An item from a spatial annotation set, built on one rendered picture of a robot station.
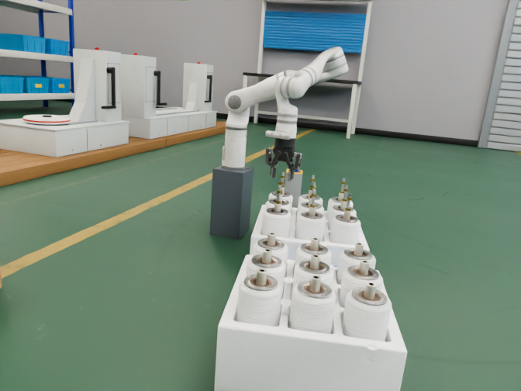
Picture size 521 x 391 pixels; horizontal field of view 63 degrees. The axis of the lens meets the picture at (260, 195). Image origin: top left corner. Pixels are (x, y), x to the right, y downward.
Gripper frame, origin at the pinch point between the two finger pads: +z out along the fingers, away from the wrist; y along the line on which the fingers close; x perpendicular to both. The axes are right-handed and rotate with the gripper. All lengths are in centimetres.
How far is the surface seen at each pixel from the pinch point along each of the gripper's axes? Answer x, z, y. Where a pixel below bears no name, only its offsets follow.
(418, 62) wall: -517, -73, 53
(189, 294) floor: 37, 35, 11
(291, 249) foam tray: 15.3, 20.2, -13.5
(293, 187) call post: -25.2, 10.1, 6.2
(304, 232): 10.7, 15.0, -15.4
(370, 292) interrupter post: 52, 9, -48
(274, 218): 15.3, 11.1, -6.2
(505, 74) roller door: -531, -64, -58
